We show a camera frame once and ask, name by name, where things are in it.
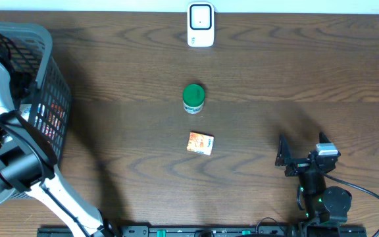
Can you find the orange Top candy bar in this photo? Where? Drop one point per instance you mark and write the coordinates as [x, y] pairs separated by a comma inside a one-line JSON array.
[[51, 120]]

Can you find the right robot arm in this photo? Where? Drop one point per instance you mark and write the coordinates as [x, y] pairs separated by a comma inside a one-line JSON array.
[[325, 207]]

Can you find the grey plastic basket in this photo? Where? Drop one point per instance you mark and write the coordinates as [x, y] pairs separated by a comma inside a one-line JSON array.
[[28, 75]]

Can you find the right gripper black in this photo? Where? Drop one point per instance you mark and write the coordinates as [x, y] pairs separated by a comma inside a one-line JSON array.
[[284, 157]]

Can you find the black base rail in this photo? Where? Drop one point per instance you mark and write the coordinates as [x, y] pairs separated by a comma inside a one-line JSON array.
[[267, 230]]

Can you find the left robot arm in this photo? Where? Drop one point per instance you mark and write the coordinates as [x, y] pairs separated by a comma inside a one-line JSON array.
[[82, 218]]

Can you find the small orange box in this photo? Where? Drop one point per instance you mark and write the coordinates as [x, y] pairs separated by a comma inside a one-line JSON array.
[[200, 143]]

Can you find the green lidded jar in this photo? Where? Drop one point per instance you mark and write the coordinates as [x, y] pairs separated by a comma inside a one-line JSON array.
[[193, 98]]

